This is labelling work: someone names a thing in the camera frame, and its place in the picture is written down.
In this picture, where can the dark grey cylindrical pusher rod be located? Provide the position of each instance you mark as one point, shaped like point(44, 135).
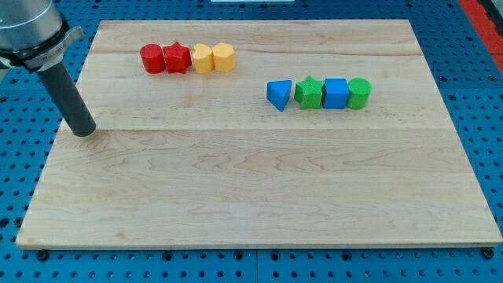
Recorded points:
point(68, 100)

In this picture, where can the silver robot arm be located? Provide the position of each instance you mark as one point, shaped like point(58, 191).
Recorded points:
point(34, 36)

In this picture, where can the wooden board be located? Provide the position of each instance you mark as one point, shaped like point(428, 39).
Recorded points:
point(205, 161)

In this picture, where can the blue triangle block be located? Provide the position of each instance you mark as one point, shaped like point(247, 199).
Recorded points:
point(278, 93)

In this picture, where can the red cylinder block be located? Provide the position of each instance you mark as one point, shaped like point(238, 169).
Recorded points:
point(152, 58)

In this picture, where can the red star block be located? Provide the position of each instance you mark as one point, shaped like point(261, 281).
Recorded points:
point(177, 58)

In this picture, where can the yellow heart block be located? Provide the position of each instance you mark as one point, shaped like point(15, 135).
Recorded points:
point(203, 58)

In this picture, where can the yellow hexagon block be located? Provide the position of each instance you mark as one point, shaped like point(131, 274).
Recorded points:
point(224, 57)

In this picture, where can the green star block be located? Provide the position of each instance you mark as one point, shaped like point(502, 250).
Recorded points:
point(308, 93)

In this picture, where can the blue cube block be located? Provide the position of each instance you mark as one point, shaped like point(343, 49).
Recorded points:
point(335, 93)

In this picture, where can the green cylinder block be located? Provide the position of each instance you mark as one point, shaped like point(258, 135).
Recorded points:
point(359, 91)

